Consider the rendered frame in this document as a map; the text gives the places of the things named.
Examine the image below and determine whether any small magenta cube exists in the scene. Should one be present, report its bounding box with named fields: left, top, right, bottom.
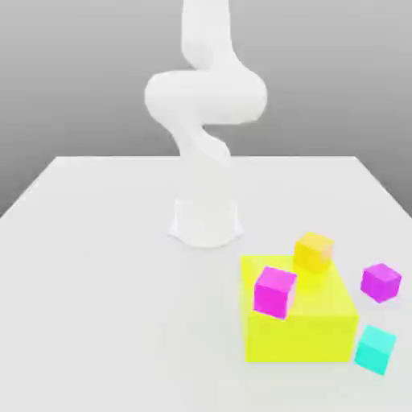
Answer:
left=253, top=266, right=298, bottom=321

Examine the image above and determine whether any small orange cube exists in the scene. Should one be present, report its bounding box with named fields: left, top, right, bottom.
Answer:
left=293, top=231, right=335, bottom=275

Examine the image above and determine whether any small purple cube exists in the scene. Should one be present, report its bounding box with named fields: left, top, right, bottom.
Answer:
left=359, top=262, right=403, bottom=304

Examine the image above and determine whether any small cyan cube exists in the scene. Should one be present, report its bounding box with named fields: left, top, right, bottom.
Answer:
left=353, top=324, right=398, bottom=377

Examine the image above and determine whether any large yellow box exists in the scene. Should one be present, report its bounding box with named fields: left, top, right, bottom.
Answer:
left=239, top=254, right=361, bottom=364

